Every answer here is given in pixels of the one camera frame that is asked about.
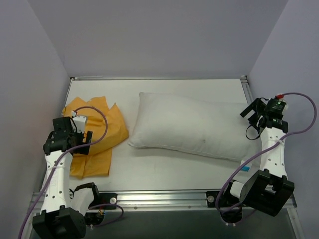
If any white pillow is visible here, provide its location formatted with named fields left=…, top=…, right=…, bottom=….
left=128, top=93, right=261, bottom=161

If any orange pillowcase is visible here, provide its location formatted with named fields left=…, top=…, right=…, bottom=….
left=62, top=97, right=129, bottom=179

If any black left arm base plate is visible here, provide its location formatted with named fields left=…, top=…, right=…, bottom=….
left=87, top=193, right=118, bottom=211

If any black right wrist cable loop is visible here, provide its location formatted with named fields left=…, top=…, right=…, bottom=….
left=245, top=125, right=261, bottom=141

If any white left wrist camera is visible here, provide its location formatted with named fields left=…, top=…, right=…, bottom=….
left=71, top=111, right=88, bottom=133

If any aluminium front rail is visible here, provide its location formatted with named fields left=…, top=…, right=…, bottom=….
left=27, top=190, right=297, bottom=215

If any blue white pillow label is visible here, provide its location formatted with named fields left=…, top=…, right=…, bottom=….
left=240, top=160, right=252, bottom=172

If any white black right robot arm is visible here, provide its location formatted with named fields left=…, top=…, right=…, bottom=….
left=221, top=96, right=295, bottom=216

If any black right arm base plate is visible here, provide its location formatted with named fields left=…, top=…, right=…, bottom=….
left=205, top=191, right=239, bottom=208

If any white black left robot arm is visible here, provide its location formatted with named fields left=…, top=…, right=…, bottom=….
left=32, top=116, right=101, bottom=239

